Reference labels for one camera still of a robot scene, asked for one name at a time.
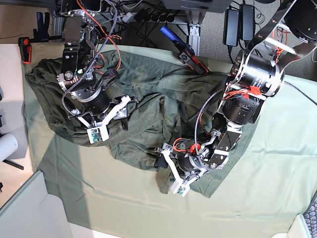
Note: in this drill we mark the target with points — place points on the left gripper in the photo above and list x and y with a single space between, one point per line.
190 166

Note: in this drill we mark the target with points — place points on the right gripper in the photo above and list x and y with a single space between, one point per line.
98 102

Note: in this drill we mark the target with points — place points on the green long-sleeve T-shirt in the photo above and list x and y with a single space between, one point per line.
167 94

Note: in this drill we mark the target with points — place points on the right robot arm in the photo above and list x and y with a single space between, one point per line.
84 77

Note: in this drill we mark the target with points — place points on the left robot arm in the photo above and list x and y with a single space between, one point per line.
256 75

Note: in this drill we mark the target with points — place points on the blue bar clamp centre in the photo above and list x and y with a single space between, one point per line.
186 53

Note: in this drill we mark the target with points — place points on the blue bar clamp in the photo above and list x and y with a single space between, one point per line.
40 34
186 53

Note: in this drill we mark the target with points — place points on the black power strip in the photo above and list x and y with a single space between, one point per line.
154 17

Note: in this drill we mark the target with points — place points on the blue bar clamp left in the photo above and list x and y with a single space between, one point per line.
40 34

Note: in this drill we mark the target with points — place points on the white cylinder roll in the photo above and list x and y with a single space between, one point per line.
8 145

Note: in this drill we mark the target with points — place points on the light green bin left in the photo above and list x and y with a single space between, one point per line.
34 213

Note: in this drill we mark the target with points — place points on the black power adapter pair left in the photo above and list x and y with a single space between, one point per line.
231 27

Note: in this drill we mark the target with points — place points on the black power adapter pair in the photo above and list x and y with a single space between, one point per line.
231 27
247 22

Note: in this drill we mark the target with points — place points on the black power adapter pair right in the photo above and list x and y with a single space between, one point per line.
247 22

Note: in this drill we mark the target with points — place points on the patterned grey basket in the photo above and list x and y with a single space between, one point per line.
310 216

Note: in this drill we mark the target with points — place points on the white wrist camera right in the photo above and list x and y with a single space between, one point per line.
97 129

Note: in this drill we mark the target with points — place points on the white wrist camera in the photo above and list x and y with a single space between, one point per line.
180 185
97 129

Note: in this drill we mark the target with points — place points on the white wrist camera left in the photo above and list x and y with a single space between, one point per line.
180 185

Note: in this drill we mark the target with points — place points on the aluminium frame leg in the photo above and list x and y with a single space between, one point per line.
195 20

